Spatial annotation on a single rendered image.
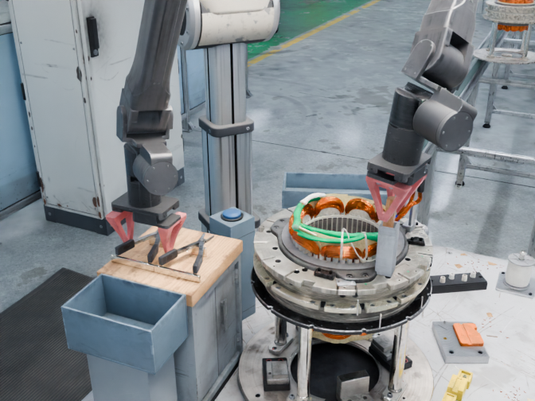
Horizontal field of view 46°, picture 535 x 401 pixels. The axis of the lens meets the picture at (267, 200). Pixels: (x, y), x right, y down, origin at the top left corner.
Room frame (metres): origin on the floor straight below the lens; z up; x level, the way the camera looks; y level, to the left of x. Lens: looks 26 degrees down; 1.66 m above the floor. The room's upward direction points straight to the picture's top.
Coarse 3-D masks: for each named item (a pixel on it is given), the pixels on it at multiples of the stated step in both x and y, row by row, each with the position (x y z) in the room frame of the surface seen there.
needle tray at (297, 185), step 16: (288, 176) 1.37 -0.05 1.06; (304, 176) 1.37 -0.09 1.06; (320, 176) 1.36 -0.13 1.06; (336, 176) 1.36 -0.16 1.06; (352, 176) 1.36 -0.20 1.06; (288, 192) 1.27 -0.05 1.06; (304, 192) 1.26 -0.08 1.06; (320, 192) 1.26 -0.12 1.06; (336, 192) 1.26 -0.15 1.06; (352, 192) 1.34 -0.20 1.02; (368, 192) 1.34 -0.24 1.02; (384, 192) 1.34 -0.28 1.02
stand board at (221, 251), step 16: (176, 240) 1.04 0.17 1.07; (192, 240) 1.04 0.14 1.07; (224, 240) 1.04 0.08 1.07; (240, 240) 1.04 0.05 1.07; (128, 256) 0.99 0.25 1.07; (144, 256) 0.99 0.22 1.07; (192, 256) 0.99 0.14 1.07; (208, 256) 0.99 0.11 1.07; (224, 256) 0.99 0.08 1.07; (112, 272) 0.93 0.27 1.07; (128, 272) 0.93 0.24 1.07; (144, 272) 0.93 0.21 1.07; (192, 272) 0.93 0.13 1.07; (208, 272) 0.93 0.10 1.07; (176, 288) 0.88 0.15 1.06; (192, 288) 0.88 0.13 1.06; (208, 288) 0.91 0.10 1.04; (192, 304) 0.86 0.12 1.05
